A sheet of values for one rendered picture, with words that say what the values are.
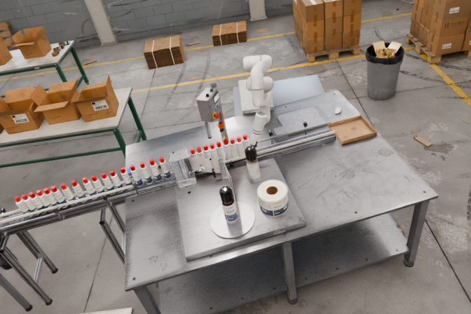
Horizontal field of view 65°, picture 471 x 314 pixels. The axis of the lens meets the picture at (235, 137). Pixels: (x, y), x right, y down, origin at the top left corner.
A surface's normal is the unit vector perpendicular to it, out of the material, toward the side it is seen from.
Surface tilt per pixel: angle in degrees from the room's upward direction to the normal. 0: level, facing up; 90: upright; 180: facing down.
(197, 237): 0
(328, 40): 88
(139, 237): 0
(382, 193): 0
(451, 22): 87
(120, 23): 90
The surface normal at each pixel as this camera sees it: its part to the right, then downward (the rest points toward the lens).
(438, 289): -0.15, -0.78
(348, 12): 0.07, 0.61
